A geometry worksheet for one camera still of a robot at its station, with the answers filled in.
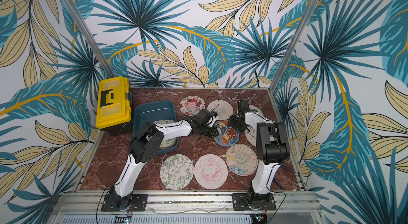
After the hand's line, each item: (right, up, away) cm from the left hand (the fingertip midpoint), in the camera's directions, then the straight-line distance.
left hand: (218, 135), depth 94 cm
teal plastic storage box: (-42, +14, +12) cm, 45 cm away
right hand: (+10, +5, +5) cm, 12 cm away
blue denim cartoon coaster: (+6, -1, +1) cm, 6 cm away
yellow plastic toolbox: (-57, +14, -9) cm, 59 cm away
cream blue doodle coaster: (+13, -12, -7) cm, 19 cm away
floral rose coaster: (-17, +18, +15) cm, 29 cm away
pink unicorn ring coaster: (-5, -17, -12) cm, 21 cm away
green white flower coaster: (-22, -17, -12) cm, 30 cm away
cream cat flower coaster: (+20, -1, +1) cm, 20 cm away
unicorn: (+5, +15, +12) cm, 20 cm away
